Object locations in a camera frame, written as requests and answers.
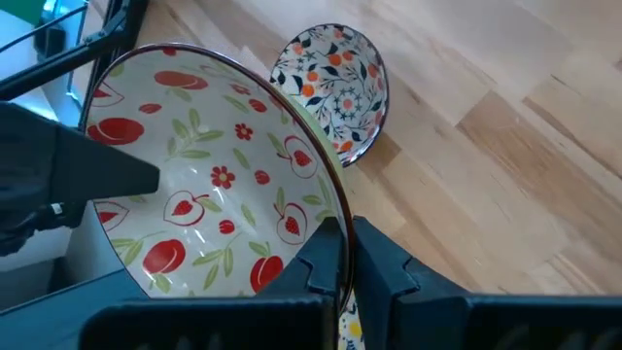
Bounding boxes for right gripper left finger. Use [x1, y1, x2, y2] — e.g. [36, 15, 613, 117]
[79, 216, 348, 350]

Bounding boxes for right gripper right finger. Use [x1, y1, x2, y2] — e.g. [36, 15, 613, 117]
[353, 216, 622, 350]

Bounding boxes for red fruit pattern bowl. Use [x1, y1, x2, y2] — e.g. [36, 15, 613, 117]
[77, 42, 356, 315]

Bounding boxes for red floral pattern bowl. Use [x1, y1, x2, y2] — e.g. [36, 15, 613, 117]
[269, 22, 391, 168]

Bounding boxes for black aluminium frame rails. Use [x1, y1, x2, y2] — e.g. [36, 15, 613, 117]
[0, 0, 150, 103]

